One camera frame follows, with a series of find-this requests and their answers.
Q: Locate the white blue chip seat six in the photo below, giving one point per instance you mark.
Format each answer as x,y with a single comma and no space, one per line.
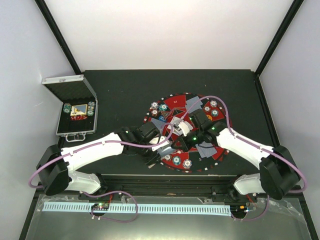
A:
187,164

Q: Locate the green blue chip seat two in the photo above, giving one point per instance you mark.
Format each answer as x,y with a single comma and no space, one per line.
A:
214,113

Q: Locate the blue card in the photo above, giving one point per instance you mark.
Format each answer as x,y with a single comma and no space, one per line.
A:
194,100
158,123
209,152

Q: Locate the face up queen hearts card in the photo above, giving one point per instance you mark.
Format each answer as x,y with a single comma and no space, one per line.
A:
175,122

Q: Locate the aluminium poker case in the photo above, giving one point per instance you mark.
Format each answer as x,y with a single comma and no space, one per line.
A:
75,90

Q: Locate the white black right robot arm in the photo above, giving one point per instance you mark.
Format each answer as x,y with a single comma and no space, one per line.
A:
278,174

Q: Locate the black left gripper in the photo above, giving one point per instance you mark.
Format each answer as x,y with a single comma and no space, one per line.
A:
150,160

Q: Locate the green chips in case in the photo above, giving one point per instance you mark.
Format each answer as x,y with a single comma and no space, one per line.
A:
67,108

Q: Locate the round red black poker mat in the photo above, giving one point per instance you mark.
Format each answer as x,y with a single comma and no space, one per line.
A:
176,105

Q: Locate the blue small blind button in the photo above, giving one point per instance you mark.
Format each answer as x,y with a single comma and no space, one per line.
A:
161,118

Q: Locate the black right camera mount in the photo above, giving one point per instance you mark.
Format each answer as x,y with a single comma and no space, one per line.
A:
200,120

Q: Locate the green chip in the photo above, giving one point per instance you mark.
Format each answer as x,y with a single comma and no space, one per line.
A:
163,107
176,160

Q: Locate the white blue chip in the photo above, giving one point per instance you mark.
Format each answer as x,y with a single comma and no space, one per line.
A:
213,103
154,105

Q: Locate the red dice in case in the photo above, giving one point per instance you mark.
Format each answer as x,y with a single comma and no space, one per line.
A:
77,118

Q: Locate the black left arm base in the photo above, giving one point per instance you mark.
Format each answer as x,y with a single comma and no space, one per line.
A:
100,194

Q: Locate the yellow boxed card deck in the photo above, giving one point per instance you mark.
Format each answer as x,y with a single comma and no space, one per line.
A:
79,110

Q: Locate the white slotted cable duct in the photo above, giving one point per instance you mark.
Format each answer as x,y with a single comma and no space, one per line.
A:
141,208

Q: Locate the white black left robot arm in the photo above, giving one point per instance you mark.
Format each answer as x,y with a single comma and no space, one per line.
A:
58,169

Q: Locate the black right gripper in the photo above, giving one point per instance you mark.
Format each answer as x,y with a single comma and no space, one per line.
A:
185,145

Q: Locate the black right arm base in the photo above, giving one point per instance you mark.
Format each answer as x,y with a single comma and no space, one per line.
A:
226,193

